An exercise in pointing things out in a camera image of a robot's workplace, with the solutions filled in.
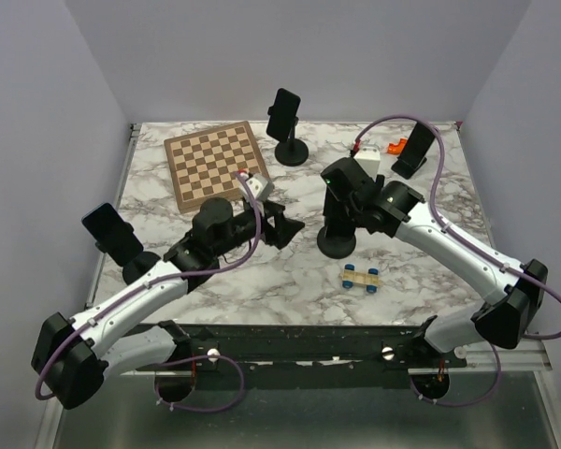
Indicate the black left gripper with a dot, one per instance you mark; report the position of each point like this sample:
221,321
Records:
284,228

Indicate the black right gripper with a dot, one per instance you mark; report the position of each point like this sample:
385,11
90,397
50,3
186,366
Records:
379,181

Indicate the black round-base pole phone stand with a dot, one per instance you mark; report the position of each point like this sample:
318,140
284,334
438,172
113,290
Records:
290,151

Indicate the black phone with silver edge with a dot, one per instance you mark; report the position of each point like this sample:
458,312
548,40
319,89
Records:
418,143

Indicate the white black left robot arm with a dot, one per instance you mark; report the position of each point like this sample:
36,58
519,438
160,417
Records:
73,356

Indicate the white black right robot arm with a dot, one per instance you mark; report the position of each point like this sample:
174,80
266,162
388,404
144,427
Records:
507,287

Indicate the black folding phone stand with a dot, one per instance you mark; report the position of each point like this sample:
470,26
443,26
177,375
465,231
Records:
407,169

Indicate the orange plastic block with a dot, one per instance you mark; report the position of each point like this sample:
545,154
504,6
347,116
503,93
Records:
397,148

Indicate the wooden toy car blue wheels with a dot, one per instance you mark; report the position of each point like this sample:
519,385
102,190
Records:
369,279

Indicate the wooden chessboard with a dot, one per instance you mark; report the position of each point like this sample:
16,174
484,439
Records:
203,164

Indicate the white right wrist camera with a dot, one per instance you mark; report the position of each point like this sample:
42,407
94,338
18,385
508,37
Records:
369,159

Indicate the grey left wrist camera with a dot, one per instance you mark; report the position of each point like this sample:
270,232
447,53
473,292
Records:
255,184

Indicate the aluminium frame rail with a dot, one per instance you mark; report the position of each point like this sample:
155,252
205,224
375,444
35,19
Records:
529,355

